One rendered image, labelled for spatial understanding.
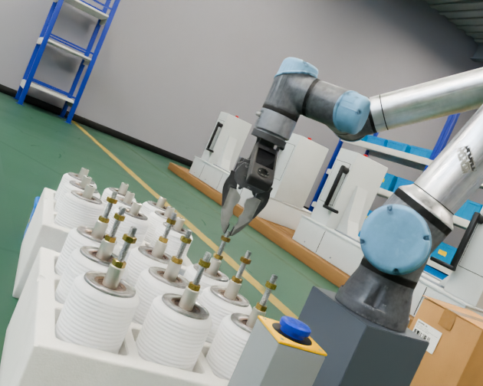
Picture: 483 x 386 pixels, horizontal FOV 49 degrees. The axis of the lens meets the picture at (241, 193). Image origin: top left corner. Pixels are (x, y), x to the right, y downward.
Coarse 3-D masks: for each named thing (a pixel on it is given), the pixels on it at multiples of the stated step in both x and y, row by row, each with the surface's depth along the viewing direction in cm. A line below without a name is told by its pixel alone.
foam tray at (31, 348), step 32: (32, 288) 87; (32, 320) 73; (32, 352) 65; (64, 352) 66; (96, 352) 69; (128, 352) 73; (0, 384) 80; (32, 384) 66; (64, 384) 67; (96, 384) 69; (128, 384) 70; (160, 384) 72; (192, 384) 73; (224, 384) 76
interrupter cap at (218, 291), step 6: (210, 288) 94; (216, 288) 95; (222, 288) 97; (216, 294) 91; (222, 294) 94; (240, 294) 97; (228, 300) 90; (234, 300) 93; (240, 300) 94; (246, 300) 95; (246, 306) 92
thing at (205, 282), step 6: (186, 270) 104; (192, 270) 102; (186, 276) 103; (192, 276) 102; (204, 276) 101; (204, 282) 100; (210, 282) 101; (216, 282) 101; (222, 282) 102; (228, 282) 105; (204, 288) 100; (198, 300) 101
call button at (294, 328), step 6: (282, 318) 65; (288, 318) 66; (294, 318) 67; (282, 324) 64; (288, 324) 64; (294, 324) 64; (300, 324) 65; (282, 330) 65; (288, 330) 64; (294, 330) 63; (300, 330) 63; (306, 330) 64; (294, 336) 64; (300, 336) 64; (306, 336) 64
